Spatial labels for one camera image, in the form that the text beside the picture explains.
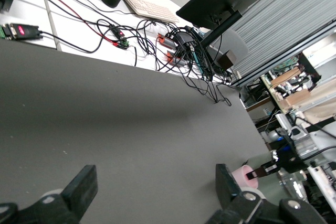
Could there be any grey office chair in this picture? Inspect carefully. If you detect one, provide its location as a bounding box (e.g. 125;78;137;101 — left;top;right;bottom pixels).
207;29;249;65

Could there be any black monitor stand pole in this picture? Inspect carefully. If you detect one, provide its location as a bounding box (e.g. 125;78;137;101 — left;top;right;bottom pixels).
201;9;244;49

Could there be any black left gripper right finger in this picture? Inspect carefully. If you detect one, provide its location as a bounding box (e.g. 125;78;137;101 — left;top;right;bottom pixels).
206;163;328;224

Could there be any pink plastic cup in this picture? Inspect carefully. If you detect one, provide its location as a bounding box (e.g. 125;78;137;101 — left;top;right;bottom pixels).
230;164;260;189

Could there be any black cable tangle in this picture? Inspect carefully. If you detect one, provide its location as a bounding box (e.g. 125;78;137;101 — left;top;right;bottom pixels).
96;16;234;107

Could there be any small brown box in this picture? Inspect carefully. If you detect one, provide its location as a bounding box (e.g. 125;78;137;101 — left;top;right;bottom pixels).
216;50;237;70

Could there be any black adapter cable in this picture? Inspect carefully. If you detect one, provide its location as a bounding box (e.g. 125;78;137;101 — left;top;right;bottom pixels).
41;31;106;54

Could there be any white computer keyboard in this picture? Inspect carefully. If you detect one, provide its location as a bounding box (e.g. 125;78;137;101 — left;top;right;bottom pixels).
122;0;181;24

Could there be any thin red cable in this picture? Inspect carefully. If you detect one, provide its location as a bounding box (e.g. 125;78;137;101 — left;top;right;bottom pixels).
30;0;119;45

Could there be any orange black usb device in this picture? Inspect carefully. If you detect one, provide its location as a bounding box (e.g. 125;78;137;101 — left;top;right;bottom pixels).
156;32;177;47
164;50;190;68

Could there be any aluminium frame beam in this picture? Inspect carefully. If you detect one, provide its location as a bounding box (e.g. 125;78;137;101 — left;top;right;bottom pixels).
230;20;336;88

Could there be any grey ribbed wall panel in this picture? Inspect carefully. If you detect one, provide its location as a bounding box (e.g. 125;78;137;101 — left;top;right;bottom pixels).
230;0;336;77

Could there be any cluttered storage shelf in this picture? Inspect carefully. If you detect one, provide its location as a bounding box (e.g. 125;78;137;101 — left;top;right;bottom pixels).
244;50;336;130

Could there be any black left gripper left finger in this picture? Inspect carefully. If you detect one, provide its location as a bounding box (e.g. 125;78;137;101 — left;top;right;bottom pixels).
0;165;99;224

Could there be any small black adapter red light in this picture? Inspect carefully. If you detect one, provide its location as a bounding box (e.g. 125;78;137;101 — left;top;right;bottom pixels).
108;24;130;50

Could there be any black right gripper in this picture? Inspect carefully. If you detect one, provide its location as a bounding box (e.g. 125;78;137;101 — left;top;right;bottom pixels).
245;136;308;181

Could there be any black serial adapter red light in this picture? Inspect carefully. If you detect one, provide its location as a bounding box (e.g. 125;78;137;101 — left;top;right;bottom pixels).
0;23;44;41

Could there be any black cable hub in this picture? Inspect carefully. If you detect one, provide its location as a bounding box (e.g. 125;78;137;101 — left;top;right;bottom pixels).
174;31;197;51

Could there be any glass pot lid steel knob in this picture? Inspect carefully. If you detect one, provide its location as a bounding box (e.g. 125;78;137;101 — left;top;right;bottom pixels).
277;170;316;204

